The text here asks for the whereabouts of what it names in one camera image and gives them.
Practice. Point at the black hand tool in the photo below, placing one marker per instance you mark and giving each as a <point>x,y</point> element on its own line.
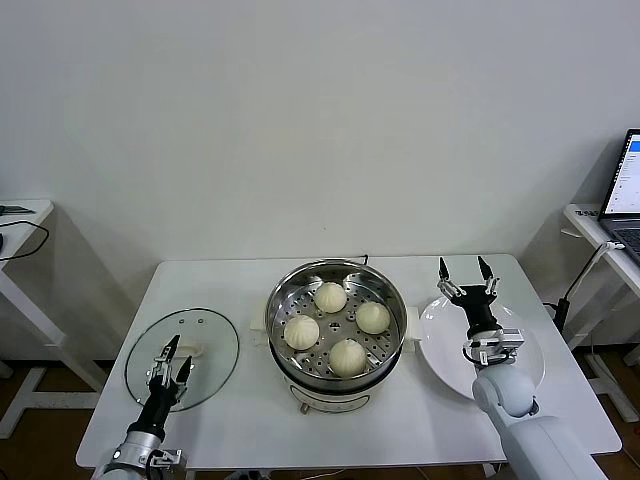
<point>17,209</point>

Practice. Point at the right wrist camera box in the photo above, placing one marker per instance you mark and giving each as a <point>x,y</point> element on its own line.
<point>510,337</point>

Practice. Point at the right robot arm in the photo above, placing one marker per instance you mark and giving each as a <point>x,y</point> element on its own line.
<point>505,395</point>

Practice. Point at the white steamed baozi bun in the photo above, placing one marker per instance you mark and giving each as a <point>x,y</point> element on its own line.
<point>372,317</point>
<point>301,332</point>
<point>330,297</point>
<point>346,357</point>

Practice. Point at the white side table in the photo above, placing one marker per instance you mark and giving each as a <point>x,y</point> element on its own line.
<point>30,220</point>
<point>585,222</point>

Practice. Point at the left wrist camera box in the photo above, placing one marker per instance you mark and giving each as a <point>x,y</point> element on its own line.
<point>167,457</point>

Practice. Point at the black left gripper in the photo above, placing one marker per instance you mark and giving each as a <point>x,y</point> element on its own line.
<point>160,400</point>

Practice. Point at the white round plate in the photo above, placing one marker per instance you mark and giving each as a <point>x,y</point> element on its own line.
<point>440,340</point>

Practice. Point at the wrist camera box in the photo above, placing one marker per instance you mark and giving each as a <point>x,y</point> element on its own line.
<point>167,457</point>
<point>510,337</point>

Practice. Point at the white electric cooker base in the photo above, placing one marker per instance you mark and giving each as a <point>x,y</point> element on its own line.
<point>330,400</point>

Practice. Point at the black printed label sticker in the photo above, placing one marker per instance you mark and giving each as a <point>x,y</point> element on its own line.
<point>587,213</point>

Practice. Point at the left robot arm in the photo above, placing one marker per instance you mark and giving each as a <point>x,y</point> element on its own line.
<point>140,442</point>

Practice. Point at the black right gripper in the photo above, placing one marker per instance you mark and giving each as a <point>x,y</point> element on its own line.
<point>477,305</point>

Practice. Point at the open grey laptop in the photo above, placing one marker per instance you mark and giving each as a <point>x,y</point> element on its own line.
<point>622,225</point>

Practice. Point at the perforated steel steamer basket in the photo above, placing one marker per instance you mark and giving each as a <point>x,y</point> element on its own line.
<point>385,360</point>

